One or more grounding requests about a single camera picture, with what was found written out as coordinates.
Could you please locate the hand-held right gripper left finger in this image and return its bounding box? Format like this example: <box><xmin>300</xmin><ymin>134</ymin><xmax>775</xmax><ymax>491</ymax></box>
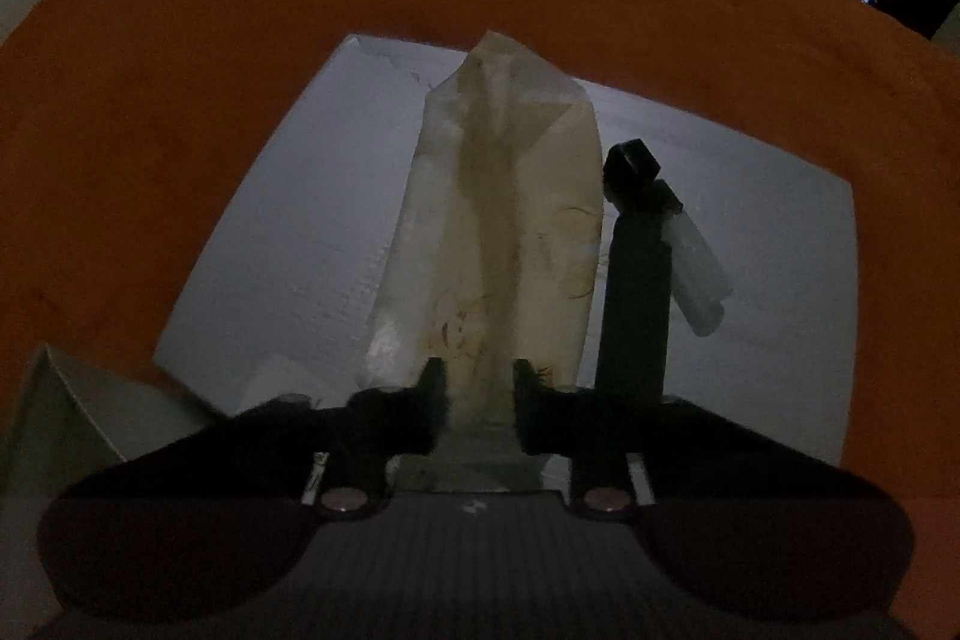
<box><xmin>52</xmin><ymin>357</ymin><xmax>453</xmax><ymax>521</ymax></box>

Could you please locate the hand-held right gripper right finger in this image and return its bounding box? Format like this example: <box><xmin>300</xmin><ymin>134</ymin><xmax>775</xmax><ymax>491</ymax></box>
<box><xmin>512</xmin><ymin>359</ymin><xmax>899</xmax><ymax>522</ymax></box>

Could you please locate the clear printed plastic bag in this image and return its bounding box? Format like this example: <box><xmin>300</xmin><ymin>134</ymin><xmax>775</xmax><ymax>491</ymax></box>
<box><xmin>358</xmin><ymin>29</ymin><xmax>607</xmax><ymax>432</ymax></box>

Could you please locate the white box lid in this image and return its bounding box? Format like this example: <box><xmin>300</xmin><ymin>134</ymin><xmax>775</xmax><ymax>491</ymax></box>
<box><xmin>154</xmin><ymin>34</ymin><xmax>857</xmax><ymax>500</ymax></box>

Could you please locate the white cardboard box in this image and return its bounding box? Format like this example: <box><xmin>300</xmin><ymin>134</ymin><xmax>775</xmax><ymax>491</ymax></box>
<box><xmin>0</xmin><ymin>344</ymin><xmax>227</xmax><ymax>502</ymax></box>

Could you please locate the black stick-shaped tool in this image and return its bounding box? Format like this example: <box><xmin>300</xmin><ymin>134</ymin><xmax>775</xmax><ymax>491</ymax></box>
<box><xmin>594</xmin><ymin>137</ymin><xmax>673</xmax><ymax>402</ymax></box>

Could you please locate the clear plastic tube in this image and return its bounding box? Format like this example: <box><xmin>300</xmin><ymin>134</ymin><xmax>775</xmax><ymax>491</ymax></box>
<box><xmin>651</xmin><ymin>179</ymin><xmax>737</xmax><ymax>339</ymax></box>

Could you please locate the orange blanket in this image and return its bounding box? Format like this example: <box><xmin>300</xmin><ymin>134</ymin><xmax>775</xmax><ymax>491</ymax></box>
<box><xmin>0</xmin><ymin>0</ymin><xmax>960</xmax><ymax>640</ymax></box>

